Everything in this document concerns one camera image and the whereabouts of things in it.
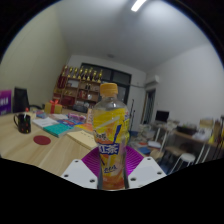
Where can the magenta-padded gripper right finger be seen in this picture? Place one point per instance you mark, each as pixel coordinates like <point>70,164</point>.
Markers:
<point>143,171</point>

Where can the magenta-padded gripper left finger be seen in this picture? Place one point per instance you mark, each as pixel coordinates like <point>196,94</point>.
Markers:
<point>80,173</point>

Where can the yellow-labelled orange drink bottle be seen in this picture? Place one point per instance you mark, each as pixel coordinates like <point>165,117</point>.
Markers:
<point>110,133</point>

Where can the tan paper envelope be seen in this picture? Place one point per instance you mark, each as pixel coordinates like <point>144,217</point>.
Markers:
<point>83,138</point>

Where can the white round stool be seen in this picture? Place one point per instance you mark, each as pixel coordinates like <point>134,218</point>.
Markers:
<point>186,157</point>

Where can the orange book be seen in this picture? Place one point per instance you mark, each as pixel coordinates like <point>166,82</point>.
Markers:
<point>85,127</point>

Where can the teal book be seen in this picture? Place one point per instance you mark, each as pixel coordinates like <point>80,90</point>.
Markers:
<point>57,130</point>

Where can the flat round red coaster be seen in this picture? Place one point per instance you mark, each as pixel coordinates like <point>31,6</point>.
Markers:
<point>42,140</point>

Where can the orange and white carton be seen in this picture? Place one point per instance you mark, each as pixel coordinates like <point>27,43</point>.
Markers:
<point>89,116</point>

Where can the black computer monitor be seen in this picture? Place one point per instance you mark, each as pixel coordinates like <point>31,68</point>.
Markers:
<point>162,116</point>

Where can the white booklet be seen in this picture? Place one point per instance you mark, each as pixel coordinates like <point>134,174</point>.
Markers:
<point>45,122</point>

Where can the wooden side desk white legs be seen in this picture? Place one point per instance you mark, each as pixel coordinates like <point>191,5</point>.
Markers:
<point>196,136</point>

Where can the yellow gift box red ribbon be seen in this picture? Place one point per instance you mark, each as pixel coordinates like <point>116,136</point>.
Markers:
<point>53,108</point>

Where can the black dotted mug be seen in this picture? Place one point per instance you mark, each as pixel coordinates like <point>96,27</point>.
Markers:
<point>23,125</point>

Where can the wooden shelf unit with trophies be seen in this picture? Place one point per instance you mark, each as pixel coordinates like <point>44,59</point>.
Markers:
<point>78,91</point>

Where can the red ball stirrer stick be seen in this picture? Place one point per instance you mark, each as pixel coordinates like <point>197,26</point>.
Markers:
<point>26,110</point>

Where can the black office chair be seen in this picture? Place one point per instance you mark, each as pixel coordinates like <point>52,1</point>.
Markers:
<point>20,100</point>

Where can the dark framed glass door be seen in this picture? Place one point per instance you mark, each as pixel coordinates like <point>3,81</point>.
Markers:
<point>121,78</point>

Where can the ceiling tube light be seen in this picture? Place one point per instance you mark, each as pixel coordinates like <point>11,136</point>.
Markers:
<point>138,5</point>

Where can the white wall air conditioner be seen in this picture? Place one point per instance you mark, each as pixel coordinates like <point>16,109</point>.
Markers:
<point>152,80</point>

